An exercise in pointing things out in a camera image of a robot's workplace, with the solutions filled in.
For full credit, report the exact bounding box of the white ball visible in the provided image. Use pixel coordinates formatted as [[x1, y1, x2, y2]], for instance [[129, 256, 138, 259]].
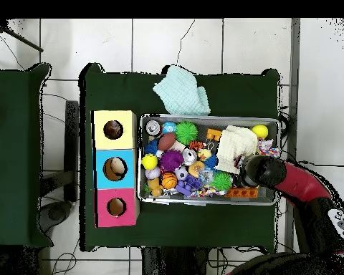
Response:
[[110, 158, 127, 175]]

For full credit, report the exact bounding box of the brown toy football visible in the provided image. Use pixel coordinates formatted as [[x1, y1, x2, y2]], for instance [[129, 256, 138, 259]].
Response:
[[157, 133, 177, 153]]

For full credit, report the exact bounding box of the wooden box with three holes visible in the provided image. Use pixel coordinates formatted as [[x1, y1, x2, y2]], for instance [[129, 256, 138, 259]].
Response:
[[91, 110, 140, 228]]

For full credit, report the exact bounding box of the black cable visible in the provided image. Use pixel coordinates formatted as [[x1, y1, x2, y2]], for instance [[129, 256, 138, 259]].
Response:
[[300, 160, 344, 170]]

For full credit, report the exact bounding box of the plain yellow ball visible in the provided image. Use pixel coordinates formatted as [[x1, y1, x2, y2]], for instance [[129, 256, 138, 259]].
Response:
[[252, 124, 269, 139]]

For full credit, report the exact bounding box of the green spiky ball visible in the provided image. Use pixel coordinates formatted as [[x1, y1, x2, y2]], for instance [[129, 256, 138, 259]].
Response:
[[175, 121, 199, 147], [211, 172, 232, 192]]

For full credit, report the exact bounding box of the orange toy brick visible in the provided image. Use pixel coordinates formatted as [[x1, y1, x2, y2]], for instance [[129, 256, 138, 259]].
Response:
[[206, 128, 223, 143]]

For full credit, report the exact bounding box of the shallow wire mesh bin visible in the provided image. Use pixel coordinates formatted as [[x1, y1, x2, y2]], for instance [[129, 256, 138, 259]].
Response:
[[137, 114, 279, 206]]

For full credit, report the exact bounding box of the mint green knitted cloth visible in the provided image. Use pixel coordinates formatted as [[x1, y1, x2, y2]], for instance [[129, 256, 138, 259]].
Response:
[[153, 64, 212, 117]]

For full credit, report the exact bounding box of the cream knitted cloth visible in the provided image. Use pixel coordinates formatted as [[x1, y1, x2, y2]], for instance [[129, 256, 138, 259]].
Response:
[[214, 125, 259, 175]]

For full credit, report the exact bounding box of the white multicolour print cloth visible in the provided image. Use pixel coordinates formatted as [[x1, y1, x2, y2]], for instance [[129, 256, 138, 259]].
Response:
[[257, 140, 281, 159]]

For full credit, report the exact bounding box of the green cloth side table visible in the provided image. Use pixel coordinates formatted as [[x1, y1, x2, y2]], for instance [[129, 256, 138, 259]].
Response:
[[0, 64, 52, 249]]

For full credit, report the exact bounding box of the purple spiky ball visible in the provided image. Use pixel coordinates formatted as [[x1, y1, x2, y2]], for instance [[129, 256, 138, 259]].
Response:
[[159, 150, 184, 174]]

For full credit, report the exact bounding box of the silver drink can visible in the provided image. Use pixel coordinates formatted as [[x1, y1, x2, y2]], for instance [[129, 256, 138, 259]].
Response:
[[145, 120, 161, 136]]

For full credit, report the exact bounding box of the orange plastic tray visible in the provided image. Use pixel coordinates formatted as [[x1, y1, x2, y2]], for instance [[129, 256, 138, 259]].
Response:
[[224, 188, 259, 199]]

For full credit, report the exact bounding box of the yellow smiley face ball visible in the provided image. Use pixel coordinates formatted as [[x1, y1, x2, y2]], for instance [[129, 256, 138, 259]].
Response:
[[141, 153, 158, 171]]

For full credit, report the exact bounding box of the orange toy basketball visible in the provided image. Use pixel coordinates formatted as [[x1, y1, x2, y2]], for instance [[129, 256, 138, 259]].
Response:
[[160, 173, 178, 190]]

